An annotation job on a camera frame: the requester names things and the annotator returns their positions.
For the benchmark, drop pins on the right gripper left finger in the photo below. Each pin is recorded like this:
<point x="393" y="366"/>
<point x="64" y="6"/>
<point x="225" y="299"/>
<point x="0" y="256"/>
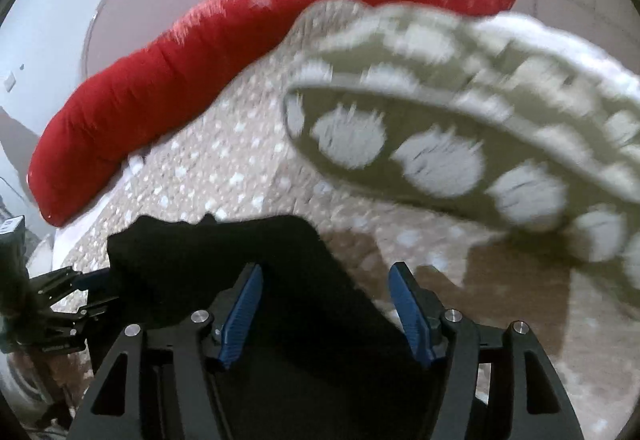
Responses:
<point x="168" y="382"/>

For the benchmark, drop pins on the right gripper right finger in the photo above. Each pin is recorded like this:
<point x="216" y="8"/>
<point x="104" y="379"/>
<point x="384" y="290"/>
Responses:
<point x="488" y="383"/>

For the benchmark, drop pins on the black pants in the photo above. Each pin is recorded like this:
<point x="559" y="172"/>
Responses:
<point x="319" y="361"/>

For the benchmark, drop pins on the red rolled blanket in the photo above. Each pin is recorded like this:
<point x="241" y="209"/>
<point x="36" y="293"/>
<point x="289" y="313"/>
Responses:
<point x="160" y="88"/>

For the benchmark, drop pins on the beige dotted quilted bedspread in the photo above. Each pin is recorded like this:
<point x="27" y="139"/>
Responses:
<point x="234" y="162"/>

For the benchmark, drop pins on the olive pillow with white hedgehogs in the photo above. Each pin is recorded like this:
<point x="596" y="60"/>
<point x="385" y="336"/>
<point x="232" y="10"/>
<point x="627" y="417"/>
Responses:
<point x="417" y="105"/>

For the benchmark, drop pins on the white bed sheet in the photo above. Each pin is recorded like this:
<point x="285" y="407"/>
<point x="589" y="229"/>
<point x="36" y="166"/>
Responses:
<point x="573" y="48"/>

